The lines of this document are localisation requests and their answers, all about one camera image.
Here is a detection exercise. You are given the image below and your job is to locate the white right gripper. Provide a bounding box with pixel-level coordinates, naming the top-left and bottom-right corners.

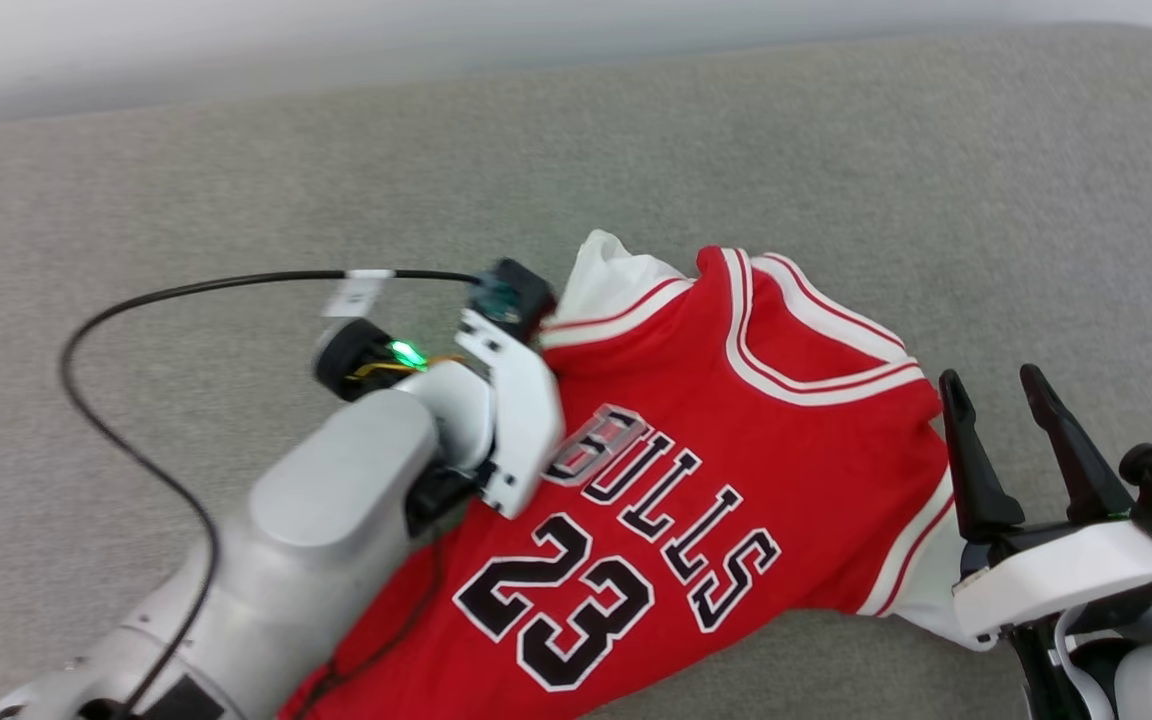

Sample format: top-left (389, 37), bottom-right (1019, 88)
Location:
top-left (938, 364), bottom-right (1152, 643)

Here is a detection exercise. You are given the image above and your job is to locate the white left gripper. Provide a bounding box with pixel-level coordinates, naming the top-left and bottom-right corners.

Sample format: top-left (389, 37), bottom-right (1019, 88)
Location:
top-left (454, 308), bottom-right (566, 520)

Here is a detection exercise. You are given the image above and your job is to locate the red Bulls 23 basketball jersey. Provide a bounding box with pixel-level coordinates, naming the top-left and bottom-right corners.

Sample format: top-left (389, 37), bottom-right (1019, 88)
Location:
top-left (276, 230), bottom-right (999, 720)

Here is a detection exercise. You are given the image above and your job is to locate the grey fabric sofa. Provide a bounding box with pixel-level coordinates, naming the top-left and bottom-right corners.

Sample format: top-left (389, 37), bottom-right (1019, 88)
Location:
top-left (0, 22), bottom-right (1152, 720)

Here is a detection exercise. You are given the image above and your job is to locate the thin black cable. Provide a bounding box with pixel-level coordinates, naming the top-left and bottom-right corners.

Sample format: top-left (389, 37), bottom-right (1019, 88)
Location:
top-left (291, 528), bottom-right (447, 717)

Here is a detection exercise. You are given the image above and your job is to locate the black cable with white tag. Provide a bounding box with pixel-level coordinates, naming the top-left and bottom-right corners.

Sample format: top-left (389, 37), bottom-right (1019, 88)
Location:
top-left (60, 267), bottom-right (483, 720)

